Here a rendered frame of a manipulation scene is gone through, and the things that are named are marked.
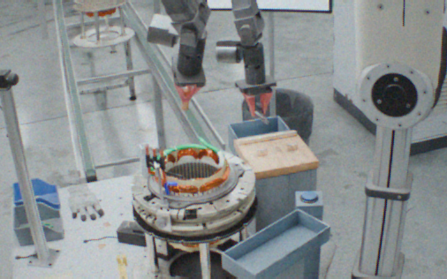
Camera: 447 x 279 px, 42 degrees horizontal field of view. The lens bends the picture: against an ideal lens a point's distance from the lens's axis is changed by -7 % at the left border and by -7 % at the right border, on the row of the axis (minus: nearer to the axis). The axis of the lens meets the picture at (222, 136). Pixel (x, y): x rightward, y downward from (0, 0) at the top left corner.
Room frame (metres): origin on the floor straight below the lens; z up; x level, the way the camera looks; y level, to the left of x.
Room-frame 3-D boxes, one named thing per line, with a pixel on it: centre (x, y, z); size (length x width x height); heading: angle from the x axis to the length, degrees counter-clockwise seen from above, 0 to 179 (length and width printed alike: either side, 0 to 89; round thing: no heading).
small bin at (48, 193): (1.74, 0.66, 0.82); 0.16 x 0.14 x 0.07; 107
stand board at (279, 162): (1.54, -0.15, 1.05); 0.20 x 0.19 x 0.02; 13
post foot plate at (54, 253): (1.44, 0.57, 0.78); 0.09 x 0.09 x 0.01; 81
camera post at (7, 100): (1.44, 0.57, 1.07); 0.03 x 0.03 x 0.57; 81
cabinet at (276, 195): (1.54, -0.15, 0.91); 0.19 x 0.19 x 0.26; 13
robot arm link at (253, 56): (1.56, -0.09, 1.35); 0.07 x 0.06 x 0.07; 69
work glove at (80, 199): (1.75, 0.49, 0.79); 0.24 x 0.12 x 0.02; 16
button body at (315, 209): (1.33, -0.22, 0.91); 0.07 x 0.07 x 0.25; 86
